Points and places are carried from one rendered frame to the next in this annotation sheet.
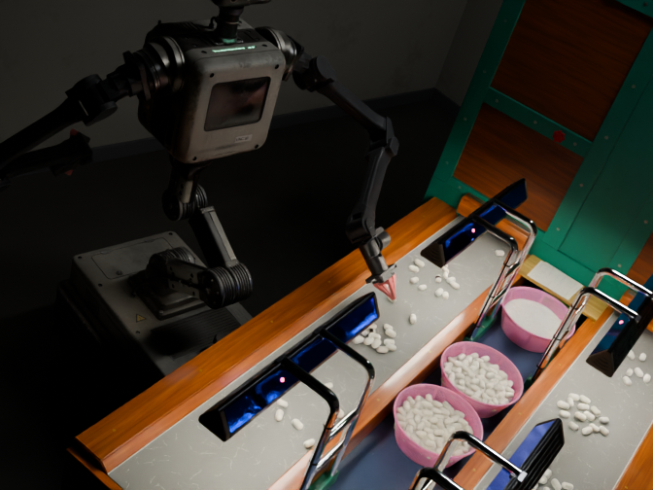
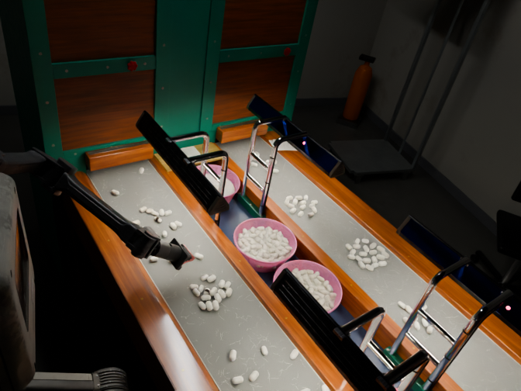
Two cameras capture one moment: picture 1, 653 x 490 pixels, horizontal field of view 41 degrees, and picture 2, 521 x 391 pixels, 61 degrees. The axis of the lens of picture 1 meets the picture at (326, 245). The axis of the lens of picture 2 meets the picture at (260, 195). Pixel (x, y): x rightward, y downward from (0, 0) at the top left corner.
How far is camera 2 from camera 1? 179 cm
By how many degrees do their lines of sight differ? 53
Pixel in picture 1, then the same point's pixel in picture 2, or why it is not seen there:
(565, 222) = (163, 119)
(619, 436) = (316, 197)
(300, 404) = (280, 381)
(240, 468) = not seen: outside the picture
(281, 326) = (191, 363)
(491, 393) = (278, 243)
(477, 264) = (147, 188)
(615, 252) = (200, 112)
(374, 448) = not seen: hidden behind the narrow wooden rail
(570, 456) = (332, 228)
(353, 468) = not seen: hidden behind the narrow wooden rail
